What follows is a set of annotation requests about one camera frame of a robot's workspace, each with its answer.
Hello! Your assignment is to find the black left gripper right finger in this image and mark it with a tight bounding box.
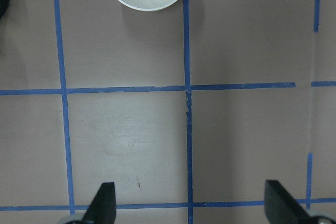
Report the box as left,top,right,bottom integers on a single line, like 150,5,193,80
264,179,336,224

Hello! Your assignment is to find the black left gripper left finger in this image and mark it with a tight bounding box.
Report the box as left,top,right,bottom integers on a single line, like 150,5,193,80
59,182,117,224

